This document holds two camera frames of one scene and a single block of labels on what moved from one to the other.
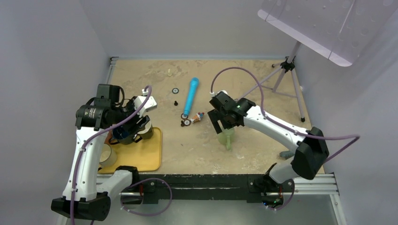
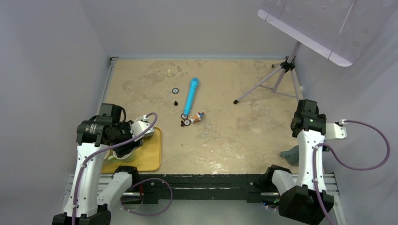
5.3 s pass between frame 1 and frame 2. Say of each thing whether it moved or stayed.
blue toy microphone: stayed
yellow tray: stayed
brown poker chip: stayed
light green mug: moved
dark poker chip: stayed
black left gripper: moved
